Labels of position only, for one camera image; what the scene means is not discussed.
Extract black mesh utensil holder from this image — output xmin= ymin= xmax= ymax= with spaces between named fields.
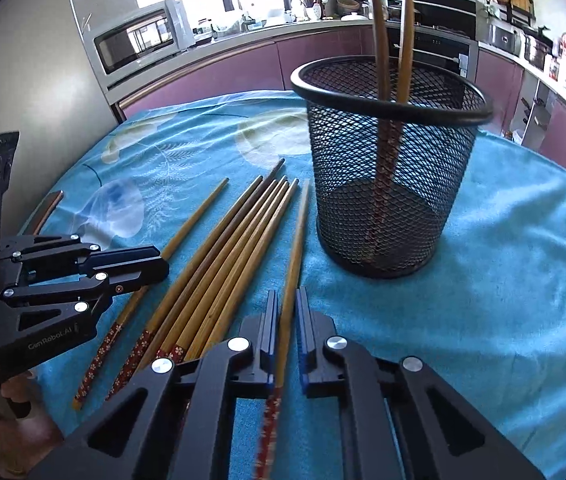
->
xmin=290 ymin=56 xmax=494 ymax=279

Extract steel stock pot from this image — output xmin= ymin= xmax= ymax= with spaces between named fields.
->
xmin=523 ymin=35 xmax=551 ymax=71

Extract blue floral tablecloth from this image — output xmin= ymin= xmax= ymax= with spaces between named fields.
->
xmin=18 ymin=89 xmax=566 ymax=480

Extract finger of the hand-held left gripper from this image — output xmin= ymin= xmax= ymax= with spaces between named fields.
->
xmin=0 ymin=234 xmax=164 ymax=268
xmin=0 ymin=259 xmax=170 ymax=328

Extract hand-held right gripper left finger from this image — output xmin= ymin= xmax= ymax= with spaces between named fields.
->
xmin=28 ymin=289 xmax=280 ymax=480

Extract brown wooden chopstick red end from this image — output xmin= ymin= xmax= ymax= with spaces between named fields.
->
xmin=105 ymin=175 xmax=264 ymax=401

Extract silver microwave oven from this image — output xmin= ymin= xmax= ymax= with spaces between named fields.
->
xmin=93 ymin=0 xmax=196 ymax=77

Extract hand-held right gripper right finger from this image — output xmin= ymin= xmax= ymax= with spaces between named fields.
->
xmin=296 ymin=286 xmax=547 ymax=480

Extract grey kitchen countertop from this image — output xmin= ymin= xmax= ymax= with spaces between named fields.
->
xmin=108 ymin=19 xmax=566 ymax=126

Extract black built-in oven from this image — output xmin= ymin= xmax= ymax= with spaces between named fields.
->
xmin=385 ymin=25 xmax=478 ymax=83

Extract purple kitchen cabinets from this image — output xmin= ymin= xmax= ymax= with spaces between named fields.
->
xmin=118 ymin=25 xmax=566 ymax=181

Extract person's left hand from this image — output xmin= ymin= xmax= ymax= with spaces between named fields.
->
xmin=0 ymin=357 xmax=64 ymax=476

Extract light bamboo chopstick red end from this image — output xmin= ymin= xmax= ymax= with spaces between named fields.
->
xmin=255 ymin=178 xmax=311 ymax=480
xmin=178 ymin=176 xmax=290 ymax=363
xmin=195 ymin=180 xmax=300 ymax=361
xmin=155 ymin=178 xmax=280 ymax=366
xmin=72 ymin=177 xmax=230 ymax=411
xmin=395 ymin=0 xmax=416 ymax=106

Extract silver rice cooker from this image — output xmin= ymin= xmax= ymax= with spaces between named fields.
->
xmin=485 ymin=22 xmax=524 ymax=56

